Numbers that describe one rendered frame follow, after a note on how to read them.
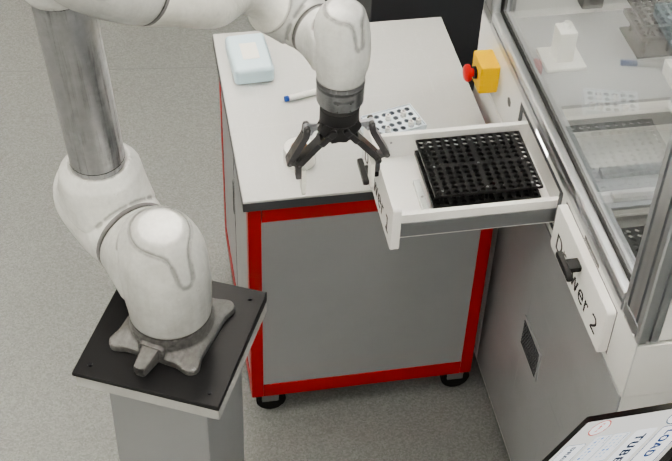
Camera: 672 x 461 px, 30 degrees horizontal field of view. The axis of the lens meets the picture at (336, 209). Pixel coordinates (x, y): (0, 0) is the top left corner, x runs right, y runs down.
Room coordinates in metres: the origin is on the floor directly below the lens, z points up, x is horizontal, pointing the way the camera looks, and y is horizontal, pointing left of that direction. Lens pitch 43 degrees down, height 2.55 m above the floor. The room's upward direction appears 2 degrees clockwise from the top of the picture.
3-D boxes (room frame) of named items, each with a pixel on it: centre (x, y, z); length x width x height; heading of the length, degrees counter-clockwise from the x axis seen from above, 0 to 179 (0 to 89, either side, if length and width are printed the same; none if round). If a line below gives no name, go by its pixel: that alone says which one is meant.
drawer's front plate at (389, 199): (1.90, -0.09, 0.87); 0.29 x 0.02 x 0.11; 12
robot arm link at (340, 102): (1.85, 0.00, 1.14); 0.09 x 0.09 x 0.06
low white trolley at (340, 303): (2.30, -0.02, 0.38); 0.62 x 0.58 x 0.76; 12
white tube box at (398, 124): (2.19, -0.12, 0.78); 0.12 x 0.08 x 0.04; 116
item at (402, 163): (1.94, -0.29, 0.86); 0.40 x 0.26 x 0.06; 102
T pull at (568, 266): (1.65, -0.44, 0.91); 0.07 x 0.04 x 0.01; 12
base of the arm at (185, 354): (1.55, 0.30, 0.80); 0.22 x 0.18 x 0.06; 160
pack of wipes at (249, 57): (2.42, 0.22, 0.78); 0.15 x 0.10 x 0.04; 14
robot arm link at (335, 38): (1.86, 0.01, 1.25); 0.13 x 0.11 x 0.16; 40
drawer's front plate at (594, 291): (1.65, -0.47, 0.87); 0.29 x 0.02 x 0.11; 12
